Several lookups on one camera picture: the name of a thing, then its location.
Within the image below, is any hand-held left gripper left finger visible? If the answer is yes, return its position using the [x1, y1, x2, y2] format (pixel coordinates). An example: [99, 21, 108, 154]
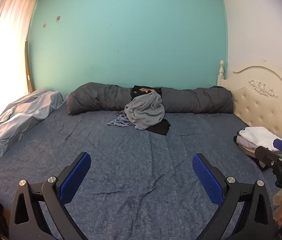
[9, 152, 92, 240]

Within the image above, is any light blue striped garment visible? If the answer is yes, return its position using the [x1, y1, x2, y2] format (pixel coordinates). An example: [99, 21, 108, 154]
[107, 114, 134, 128]

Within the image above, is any black printed garment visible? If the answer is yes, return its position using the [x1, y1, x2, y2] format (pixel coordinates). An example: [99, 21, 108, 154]
[131, 85, 171, 136]

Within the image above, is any light blue blanket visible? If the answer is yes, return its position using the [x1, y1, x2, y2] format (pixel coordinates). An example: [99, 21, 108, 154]
[0, 89, 65, 170]

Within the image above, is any grey knit sweater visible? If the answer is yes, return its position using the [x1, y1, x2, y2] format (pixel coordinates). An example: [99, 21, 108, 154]
[124, 91, 166, 130]

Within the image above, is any blue bed sheet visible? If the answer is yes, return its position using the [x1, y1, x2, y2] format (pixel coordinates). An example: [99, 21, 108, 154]
[0, 104, 282, 240]

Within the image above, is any dark grey rolled duvet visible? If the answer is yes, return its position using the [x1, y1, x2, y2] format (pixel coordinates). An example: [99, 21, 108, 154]
[66, 82, 234, 116]

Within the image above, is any wooden window frame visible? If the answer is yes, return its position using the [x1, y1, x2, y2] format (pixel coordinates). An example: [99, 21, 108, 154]
[24, 40, 35, 93]

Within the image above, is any sheer window curtain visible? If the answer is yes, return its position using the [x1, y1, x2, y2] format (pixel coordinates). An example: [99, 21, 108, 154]
[0, 0, 40, 133]

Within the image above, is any beige folded garment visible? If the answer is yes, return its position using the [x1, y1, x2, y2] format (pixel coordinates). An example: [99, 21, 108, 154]
[241, 147, 262, 158]

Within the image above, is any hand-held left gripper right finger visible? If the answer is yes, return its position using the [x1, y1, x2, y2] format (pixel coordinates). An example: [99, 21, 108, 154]
[192, 153, 275, 240]

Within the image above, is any cream tufted headboard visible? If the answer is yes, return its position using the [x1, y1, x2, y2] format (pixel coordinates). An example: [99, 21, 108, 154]
[216, 60, 282, 147]

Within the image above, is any stack of folded clothes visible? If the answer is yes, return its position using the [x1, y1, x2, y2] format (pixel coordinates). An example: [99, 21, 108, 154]
[238, 127, 282, 153]

